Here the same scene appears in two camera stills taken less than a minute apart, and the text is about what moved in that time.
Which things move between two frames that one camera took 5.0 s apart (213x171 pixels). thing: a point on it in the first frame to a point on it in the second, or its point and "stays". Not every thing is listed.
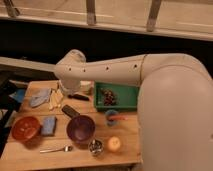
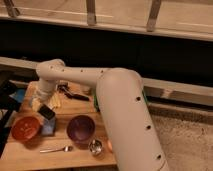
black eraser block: [70, 111] to [46, 112]
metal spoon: [65, 149] stays
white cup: [85, 85] stays
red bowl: [25, 128] stays
